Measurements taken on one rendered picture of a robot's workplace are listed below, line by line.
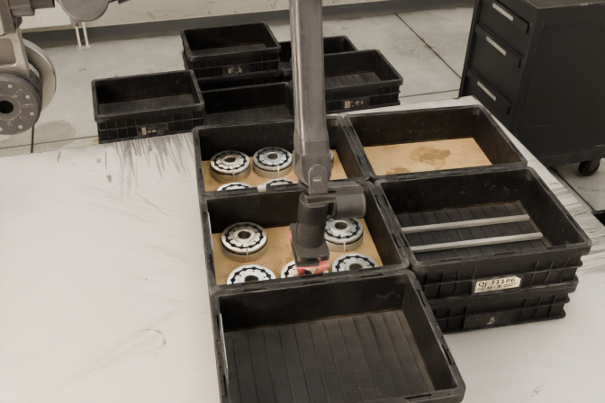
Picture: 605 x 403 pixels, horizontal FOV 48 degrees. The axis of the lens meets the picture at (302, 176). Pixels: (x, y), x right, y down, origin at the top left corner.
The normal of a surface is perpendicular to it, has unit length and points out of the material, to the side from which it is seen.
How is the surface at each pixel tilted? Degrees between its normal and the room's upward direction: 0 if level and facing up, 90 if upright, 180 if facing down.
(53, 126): 0
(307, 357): 0
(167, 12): 90
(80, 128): 0
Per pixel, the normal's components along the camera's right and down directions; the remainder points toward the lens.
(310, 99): 0.21, 0.19
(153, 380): 0.02, -0.81
